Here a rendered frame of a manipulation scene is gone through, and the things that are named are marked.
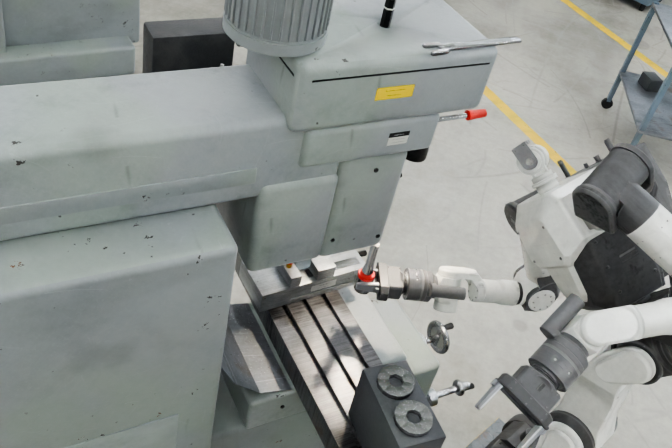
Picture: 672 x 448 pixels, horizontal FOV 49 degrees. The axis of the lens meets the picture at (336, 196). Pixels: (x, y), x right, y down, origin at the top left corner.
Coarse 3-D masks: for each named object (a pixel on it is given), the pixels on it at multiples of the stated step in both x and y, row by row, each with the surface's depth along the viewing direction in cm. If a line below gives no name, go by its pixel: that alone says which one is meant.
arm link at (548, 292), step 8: (528, 256) 201; (528, 264) 204; (528, 272) 206; (536, 272) 204; (544, 272) 203; (536, 280) 205; (544, 280) 204; (552, 280) 204; (544, 288) 204; (552, 288) 205; (536, 296) 205; (544, 296) 205; (552, 296) 206; (528, 304) 207; (536, 304) 207; (544, 304) 207
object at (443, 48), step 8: (480, 40) 155; (488, 40) 155; (496, 40) 156; (504, 40) 157; (512, 40) 158; (520, 40) 159; (440, 48) 149; (448, 48) 149; (456, 48) 150; (464, 48) 152
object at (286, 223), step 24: (264, 192) 153; (288, 192) 156; (312, 192) 160; (240, 216) 166; (264, 216) 158; (288, 216) 161; (312, 216) 165; (240, 240) 168; (264, 240) 163; (288, 240) 166; (312, 240) 170; (264, 264) 168
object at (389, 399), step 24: (360, 384) 180; (384, 384) 174; (408, 384) 175; (360, 408) 181; (384, 408) 170; (408, 408) 170; (360, 432) 183; (384, 432) 170; (408, 432) 165; (432, 432) 168
